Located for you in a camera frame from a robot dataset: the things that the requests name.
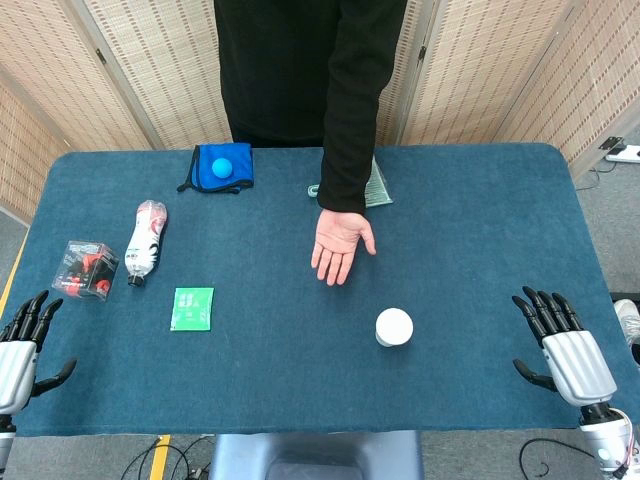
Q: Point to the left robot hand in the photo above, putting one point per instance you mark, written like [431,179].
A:
[15,357]

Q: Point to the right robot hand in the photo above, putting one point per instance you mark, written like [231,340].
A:
[575,360]

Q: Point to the person's bare hand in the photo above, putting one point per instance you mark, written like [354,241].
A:
[341,245]

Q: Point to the white round jar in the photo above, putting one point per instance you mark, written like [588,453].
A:
[394,327]

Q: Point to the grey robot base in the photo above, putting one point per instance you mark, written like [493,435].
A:
[315,456]

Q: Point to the person's black sleeved forearm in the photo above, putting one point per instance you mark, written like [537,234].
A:
[350,125]

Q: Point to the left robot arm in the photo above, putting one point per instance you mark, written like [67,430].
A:
[5,440]

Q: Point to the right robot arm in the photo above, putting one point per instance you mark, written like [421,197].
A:
[607,440]

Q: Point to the person's black clothed torso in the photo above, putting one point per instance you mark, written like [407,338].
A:
[275,70]

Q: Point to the white sneaker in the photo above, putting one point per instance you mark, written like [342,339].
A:
[628,319]

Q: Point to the green printed plastic packet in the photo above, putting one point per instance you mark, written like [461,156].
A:
[378,187]

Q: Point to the clear box with red item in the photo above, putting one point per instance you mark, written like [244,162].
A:
[85,271]

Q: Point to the blue table cloth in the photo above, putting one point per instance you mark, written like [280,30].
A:
[310,370]

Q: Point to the blue ball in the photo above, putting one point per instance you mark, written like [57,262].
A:
[222,168]

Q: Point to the blue folded cloth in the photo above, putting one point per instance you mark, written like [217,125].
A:
[220,170]

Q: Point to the green sachet packet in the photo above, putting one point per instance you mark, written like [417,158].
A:
[192,309]

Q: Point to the clear plastic bottle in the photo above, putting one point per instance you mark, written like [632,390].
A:
[146,240]

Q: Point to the yellow floor tape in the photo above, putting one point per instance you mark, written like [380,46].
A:
[160,457]

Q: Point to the white power strip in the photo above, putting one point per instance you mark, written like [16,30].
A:
[624,152]

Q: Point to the woven folding screen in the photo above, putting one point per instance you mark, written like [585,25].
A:
[500,65]

